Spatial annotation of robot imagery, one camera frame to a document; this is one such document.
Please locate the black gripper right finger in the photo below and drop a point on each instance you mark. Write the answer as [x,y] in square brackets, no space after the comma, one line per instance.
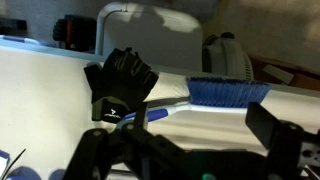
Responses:
[263,126]

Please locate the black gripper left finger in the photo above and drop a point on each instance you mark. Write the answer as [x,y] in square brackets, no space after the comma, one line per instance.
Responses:
[140,116]

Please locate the blue and white brush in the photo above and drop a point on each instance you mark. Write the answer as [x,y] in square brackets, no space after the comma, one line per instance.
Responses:
[226,91]

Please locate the black fingerless glove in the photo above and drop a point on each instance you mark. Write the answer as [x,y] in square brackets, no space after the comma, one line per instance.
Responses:
[120,80]

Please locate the brown wooden stool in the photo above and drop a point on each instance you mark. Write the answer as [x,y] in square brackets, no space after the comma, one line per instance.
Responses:
[300,78]

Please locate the white grey floor fan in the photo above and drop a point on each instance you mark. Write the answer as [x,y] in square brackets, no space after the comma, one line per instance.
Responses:
[226,56]

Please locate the white plastic laundry basket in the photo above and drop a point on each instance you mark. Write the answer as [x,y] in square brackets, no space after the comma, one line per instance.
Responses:
[150,36]

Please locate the black red weight equipment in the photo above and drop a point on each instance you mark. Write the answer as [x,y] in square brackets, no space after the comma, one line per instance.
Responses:
[75,33]

